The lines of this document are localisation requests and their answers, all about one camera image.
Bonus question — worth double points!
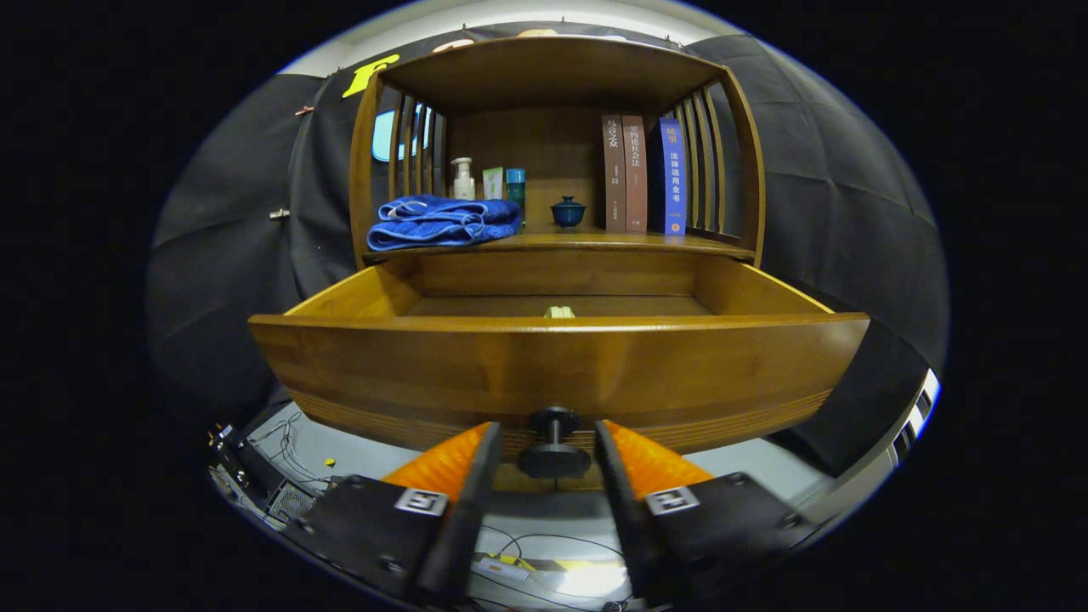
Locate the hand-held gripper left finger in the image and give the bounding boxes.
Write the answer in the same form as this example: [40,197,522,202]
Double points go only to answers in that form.
[285,422,502,604]

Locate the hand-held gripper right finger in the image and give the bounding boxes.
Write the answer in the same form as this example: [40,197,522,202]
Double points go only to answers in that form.
[593,419,821,606]

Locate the brown wooden drawer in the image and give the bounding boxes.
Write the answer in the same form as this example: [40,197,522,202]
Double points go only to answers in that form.
[248,252,871,479]

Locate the wooden countertop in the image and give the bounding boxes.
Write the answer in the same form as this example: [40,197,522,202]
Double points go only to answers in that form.
[364,223,756,263]

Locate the brown wooden cabinet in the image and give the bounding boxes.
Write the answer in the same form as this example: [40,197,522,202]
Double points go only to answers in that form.
[348,36,768,273]

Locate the dark electronics box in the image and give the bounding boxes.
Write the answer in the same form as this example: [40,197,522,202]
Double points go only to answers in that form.
[208,421,322,524]

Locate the folded blue towel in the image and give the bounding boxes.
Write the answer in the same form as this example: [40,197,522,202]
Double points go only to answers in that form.
[367,195,522,252]

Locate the white panel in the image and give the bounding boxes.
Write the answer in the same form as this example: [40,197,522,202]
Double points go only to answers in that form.
[884,368,942,467]

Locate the reddish brown book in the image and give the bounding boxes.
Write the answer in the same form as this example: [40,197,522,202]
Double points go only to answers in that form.
[621,116,649,234]

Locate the dark brown book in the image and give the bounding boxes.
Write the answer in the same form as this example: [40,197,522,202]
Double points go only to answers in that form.
[601,115,627,233]

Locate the blue book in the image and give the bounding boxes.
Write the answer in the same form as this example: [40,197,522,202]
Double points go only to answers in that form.
[650,117,688,235]

